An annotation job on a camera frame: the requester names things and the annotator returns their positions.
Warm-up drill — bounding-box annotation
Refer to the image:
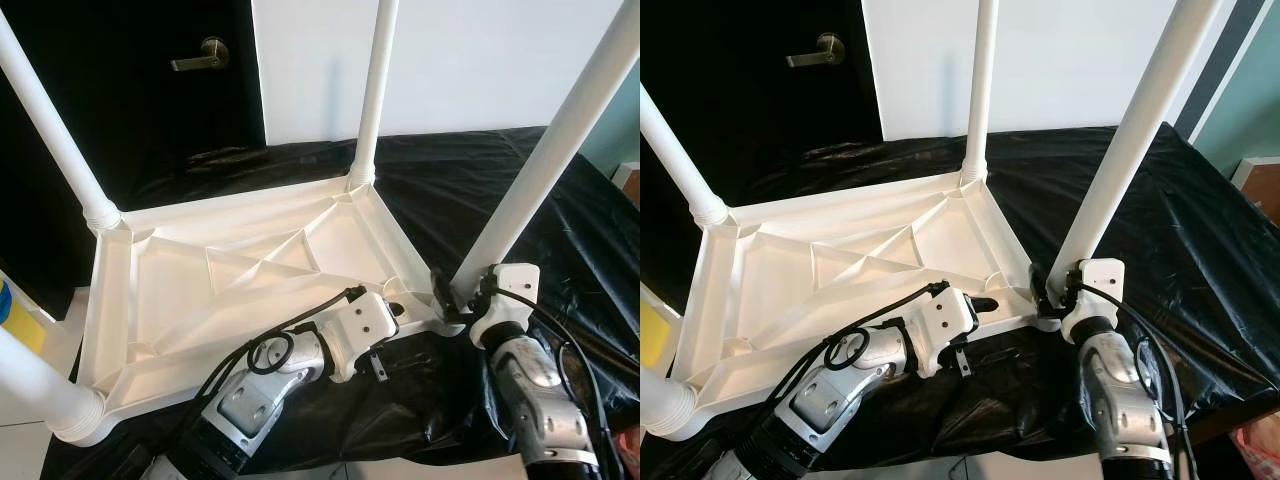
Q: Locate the black plastic table cover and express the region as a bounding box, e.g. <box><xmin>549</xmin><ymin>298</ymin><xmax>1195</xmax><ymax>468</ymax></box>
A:
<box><xmin>640</xmin><ymin>122</ymin><xmax>1280</xmax><ymax>480</ymax></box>
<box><xmin>40</xmin><ymin>125</ymin><xmax>641</xmax><ymax>480</ymax></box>

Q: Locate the yellow container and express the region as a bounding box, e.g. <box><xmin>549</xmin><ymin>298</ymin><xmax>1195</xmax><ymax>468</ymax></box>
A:
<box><xmin>0</xmin><ymin>280</ymin><xmax>46</xmax><ymax>353</ymax></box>
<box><xmin>640</xmin><ymin>295</ymin><xmax>669</xmax><ymax>366</ymax></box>

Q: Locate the brown and white flat board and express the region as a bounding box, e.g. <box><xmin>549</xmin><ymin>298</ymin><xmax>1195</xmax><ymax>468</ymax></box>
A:
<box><xmin>612</xmin><ymin>160</ymin><xmax>641</xmax><ymax>206</ymax></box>
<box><xmin>1230</xmin><ymin>155</ymin><xmax>1280</xmax><ymax>226</ymax></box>

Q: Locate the black door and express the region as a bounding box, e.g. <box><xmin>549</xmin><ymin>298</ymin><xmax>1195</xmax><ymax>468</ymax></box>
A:
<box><xmin>640</xmin><ymin>0</ymin><xmax>883</xmax><ymax>311</ymax></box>
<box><xmin>0</xmin><ymin>0</ymin><xmax>266</xmax><ymax>321</ymax></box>

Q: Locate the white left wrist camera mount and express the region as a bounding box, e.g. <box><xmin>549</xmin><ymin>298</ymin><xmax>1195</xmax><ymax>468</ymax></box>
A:
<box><xmin>320</xmin><ymin>290</ymin><xmax>401</xmax><ymax>383</ymax></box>
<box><xmin>905</xmin><ymin>285</ymin><xmax>979</xmax><ymax>379</ymax></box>

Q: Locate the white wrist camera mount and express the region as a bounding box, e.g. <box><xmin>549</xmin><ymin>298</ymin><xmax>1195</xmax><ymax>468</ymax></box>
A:
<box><xmin>1060</xmin><ymin>258</ymin><xmax>1126</xmax><ymax>346</ymax></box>
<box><xmin>470</xmin><ymin>262</ymin><xmax>543</xmax><ymax>351</ymax></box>
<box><xmin>320</xmin><ymin>290</ymin><xmax>401</xmax><ymax>383</ymax></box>
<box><xmin>905</xmin><ymin>285</ymin><xmax>979</xmax><ymax>379</ymax></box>

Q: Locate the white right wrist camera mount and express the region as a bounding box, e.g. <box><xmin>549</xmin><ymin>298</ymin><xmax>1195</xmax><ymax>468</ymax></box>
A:
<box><xmin>1060</xmin><ymin>258</ymin><xmax>1126</xmax><ymax>346</ymax></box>
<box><xmin>470</xmin><ymin>262</ymin><xmax>543</xmax><ymax>351</ymax></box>

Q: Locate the dark grey wall trim strip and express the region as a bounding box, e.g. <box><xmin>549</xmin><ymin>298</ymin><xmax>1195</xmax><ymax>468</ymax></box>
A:
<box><xmin>1175</xmin><ymin>0</ymin><xmax>1266</xmax><ymax>141</ymax></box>

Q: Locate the brass lever door handle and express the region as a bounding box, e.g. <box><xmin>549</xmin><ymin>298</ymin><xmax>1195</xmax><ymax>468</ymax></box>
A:
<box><xmin>170</xmin><ymin>37</ymin><xmax>229</xmax><ymax>73</ymax></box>
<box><xmin>786</xmin><ymin>33</ymin><xmax>846</xmax><ymax>69</ymax></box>

